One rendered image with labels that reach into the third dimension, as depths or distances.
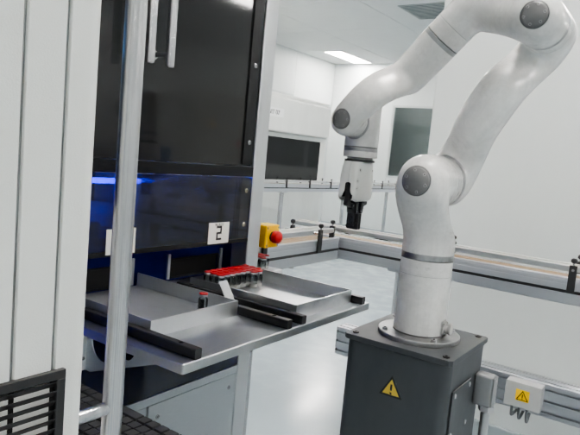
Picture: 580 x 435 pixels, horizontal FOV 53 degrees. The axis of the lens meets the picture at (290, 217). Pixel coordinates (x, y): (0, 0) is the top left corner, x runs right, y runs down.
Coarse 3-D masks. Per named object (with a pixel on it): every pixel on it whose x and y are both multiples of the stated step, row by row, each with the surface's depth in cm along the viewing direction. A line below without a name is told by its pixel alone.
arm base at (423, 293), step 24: (408, 264) 134; (432, 264) 131; (408, 288) 134; (432, 288) 132; (408, 312) 134; (432, 312) 133; (384, 336) 135; (408, 336) 134; (432, 336) 134; (456, 336) 137
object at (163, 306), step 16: (144, 288) 151; (160, 288) 148; (176, 288) 145; (192, 288) 142; (96, 304) 122; (144, 304) 136; (160, 304) 137; (176, 304) 139; (192, 304) 140; (208, 304) 139; (224, 304) 130; (128, 320) 117; (144, 320) 114; (160, 320) 115; (176, 320) 119; (192, 320) 123; (208, 320) 127
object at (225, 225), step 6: (222, 222) 166; (228, 222) 168; (210, 228) 162; (216, 228) 164; (222, 228) 166; (228, 228) 168; (210, 234) 162; (216, 234) 164; (222, 234) 166; (228, 234) 168; (210, 240) 162; (216, 240) 164; (222, 240) 166
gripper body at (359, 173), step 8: (344, 160) 146; (352, 160) 143; (360, 160) 143; (344, 168) 143; (352, 168) 142; (360, 168) 142; (368, 168) 145; (344, 176) 143; (352, 176) 142; (360, 176) 143; (368, 176) 146; (344, 184) 143; (352, 184) 142; (360, 184) 143; (368, 184) 147; (344, 192) 146; (352, 192) 142; (360, 192) 144; (368, 192) 148; (360, 200) 145; (368, 200) 150
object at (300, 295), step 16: (272, 272) 170; (240, 288) 160; (256, 288) 162; (272, 288) 163; (288, 288) 165; (304, 288) 164; (320, 288) 161; (336, 288) 158; (272, 304) 139; (288, 304) 136; (304, 304) 137; (320, 304) 143; (336, 304) 150
